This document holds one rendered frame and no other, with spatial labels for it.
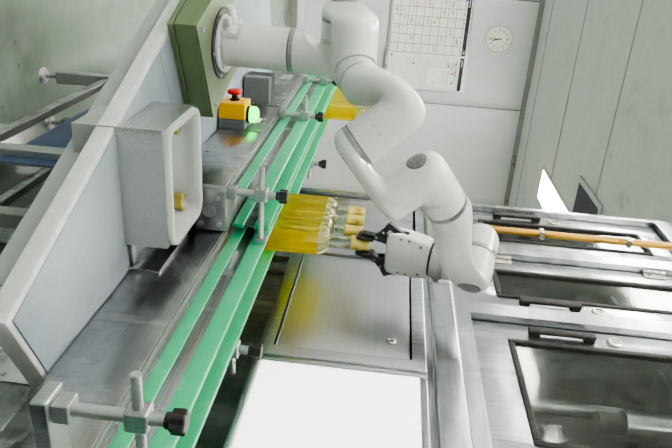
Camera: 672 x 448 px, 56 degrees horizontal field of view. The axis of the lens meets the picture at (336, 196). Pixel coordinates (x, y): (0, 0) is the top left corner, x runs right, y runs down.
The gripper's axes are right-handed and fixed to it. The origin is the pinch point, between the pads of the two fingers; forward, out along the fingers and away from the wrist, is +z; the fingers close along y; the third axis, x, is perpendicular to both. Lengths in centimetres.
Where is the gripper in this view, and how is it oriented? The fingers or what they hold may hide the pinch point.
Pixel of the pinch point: (365, 244)
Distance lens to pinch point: 143.0
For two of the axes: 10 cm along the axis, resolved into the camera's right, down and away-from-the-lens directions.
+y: 0.6, -9.1, -4.0
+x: -3.6, 3.6, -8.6
